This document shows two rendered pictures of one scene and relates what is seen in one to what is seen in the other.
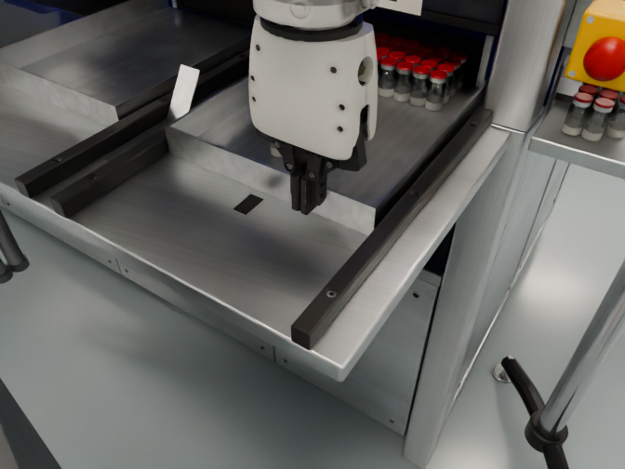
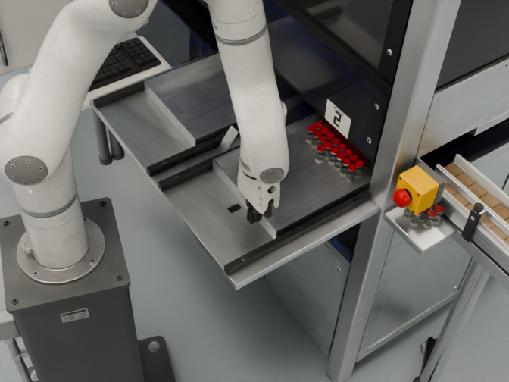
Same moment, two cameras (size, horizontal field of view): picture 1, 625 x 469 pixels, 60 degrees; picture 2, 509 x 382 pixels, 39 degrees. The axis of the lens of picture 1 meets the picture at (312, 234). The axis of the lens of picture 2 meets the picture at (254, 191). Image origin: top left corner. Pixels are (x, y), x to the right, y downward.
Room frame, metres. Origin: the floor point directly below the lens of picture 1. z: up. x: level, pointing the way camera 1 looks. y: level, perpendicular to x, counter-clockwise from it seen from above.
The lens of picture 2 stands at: (-0.57, -0.34, 2.15)
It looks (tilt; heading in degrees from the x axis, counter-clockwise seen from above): 48 degrees down; 20
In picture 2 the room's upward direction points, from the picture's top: 3 degrees clockwise
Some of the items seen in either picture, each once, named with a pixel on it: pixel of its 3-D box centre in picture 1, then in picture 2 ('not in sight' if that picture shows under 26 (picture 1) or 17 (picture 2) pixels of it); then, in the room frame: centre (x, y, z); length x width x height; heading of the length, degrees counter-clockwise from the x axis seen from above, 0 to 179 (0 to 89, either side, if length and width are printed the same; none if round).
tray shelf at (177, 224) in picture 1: (205, 114); (238, 146); (0.62, 0.14, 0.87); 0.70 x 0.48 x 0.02; 57
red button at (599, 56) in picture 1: (607, 57); (403, 197); (0.51, -0.29, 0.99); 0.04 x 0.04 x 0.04; 57
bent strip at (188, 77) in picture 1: (152, 113); (210, 148); (0.55, 0.18, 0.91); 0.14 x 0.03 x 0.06; 147
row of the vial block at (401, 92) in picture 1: (379, 75); (330, 153); (0.66, -0.09, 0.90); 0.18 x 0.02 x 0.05; 57
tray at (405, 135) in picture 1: (345, 108); (301, 170); (0.59, -0.04, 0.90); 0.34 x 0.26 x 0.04; 147
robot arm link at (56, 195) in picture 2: not in sight; (36, 140); (0.20, 0.39, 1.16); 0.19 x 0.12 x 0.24; 31
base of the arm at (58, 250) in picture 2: not in sight; (54, 223); (0.17, 0.37, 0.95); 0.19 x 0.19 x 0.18
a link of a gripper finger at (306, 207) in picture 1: (324, 181); (259, 214); (0.39, -0.01, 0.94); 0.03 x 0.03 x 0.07; 57
